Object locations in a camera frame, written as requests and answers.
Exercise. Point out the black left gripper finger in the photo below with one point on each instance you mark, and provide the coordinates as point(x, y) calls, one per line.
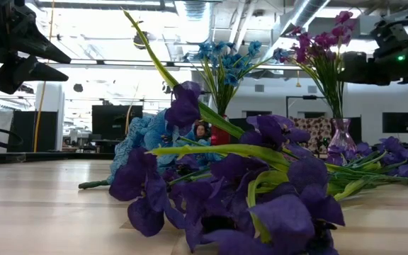
point(23, 72)
point(37, 46)

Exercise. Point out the violet artificial flower bunch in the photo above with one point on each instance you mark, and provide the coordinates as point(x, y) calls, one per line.
point(399, 150)
point(282, 219)

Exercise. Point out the pink glass vase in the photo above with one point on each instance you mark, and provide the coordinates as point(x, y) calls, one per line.
point(342, 138)

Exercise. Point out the red glass vase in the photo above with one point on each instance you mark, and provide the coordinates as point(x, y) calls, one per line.
point(220, 136)

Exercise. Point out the small black hanging speaker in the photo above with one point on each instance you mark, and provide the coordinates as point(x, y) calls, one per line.
point(78, 88)

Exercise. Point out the black room panel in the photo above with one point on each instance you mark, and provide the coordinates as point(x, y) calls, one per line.
point(23, 131)

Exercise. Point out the small black monitor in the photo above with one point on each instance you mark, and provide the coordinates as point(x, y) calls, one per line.
point(399, 123)

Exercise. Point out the brown patterned cloth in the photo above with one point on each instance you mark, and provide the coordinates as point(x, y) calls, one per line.
point(317, 129)

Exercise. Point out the dark office desk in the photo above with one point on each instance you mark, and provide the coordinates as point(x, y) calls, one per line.
point(94, 143)

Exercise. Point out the large black monitor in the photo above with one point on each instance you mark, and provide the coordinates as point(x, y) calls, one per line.
point(112, 122)

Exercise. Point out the large black hanging speaker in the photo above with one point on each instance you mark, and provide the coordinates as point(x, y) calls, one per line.
point(142, 39)

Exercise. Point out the person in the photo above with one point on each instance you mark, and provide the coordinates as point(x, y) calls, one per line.
point(201, 131)

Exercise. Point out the grey wall vent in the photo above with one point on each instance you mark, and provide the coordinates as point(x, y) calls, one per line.
point(259, 88)
point(312, 89)

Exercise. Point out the black pole frame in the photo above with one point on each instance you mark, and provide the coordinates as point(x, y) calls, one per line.
point(308, 96)

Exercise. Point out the silver ceiling duct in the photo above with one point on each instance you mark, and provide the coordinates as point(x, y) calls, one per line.
point(296, 21)

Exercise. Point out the black aluminium table frame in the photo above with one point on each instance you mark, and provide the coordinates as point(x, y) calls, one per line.
point(48, 157)

